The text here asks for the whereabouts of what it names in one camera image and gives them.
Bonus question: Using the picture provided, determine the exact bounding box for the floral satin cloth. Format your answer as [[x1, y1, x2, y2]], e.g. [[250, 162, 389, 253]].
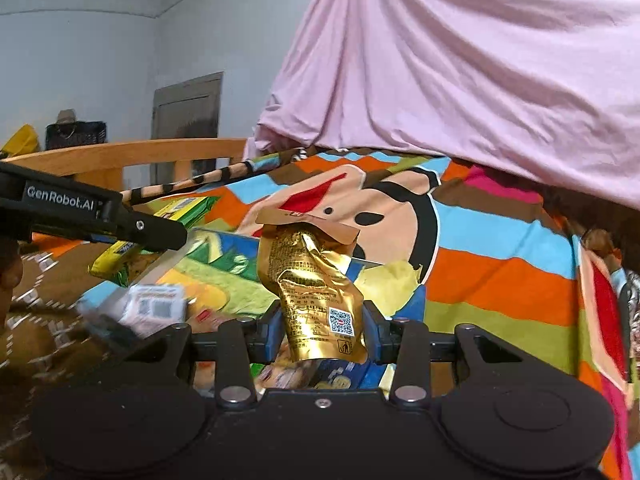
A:
[[617, 267, 640, 366]]

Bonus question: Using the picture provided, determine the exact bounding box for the grey hat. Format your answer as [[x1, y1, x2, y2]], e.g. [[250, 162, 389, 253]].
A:
[[55, 109, 79, 136]]

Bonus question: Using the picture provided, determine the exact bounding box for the gold foil snack packet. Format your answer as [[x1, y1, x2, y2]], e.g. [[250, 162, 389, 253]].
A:
[[255, 222, 369, 365]]

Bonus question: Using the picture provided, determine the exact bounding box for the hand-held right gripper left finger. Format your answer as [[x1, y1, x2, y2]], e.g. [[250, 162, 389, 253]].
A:
[[120, 310, 282, 408]]

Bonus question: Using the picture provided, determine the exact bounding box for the striped cartoon blanket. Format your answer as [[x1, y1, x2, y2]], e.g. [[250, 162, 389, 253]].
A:
[[20, 147, 636, 480]]

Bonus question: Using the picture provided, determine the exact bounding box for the grey door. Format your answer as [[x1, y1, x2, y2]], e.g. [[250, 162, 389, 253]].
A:
[[151, 72, 224, 176]]

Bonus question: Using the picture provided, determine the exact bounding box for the wooden bed rail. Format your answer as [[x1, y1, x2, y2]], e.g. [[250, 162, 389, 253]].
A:
[[0, 139, 248, 192]]

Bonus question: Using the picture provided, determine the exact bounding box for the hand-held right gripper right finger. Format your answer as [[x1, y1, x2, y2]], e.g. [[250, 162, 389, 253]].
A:
[[362, 301, 517, 406]]

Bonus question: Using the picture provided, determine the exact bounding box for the yellow bag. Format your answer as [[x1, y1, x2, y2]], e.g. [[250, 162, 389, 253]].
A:
[[0, 125, 41, 158]]

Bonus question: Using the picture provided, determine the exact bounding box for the person's left hand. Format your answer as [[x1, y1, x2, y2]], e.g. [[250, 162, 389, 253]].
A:
[[0, 237, 25, 322]]

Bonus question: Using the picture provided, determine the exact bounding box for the colourful printed tin box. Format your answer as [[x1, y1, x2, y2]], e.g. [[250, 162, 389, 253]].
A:
[[75, 227, 427, 393]]

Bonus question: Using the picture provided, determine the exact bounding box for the yellow snack packet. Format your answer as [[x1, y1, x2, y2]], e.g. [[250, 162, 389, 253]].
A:
[[89, 196, 221, 286]]

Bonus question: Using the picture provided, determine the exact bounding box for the black crate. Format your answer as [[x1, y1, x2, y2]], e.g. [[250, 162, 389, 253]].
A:
[[45, 121, 107, 151]]

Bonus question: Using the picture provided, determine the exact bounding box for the pink bed sheet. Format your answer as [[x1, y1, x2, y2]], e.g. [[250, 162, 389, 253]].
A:
[[242, 0, 640, 208]]

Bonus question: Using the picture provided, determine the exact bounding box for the small white labelled snack packet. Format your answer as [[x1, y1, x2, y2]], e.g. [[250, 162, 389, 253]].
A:
[[121, 283, 189, 337]]

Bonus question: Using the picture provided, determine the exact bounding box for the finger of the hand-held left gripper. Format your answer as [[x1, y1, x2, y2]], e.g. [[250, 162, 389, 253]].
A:
[[117, 207, 189, 252]]

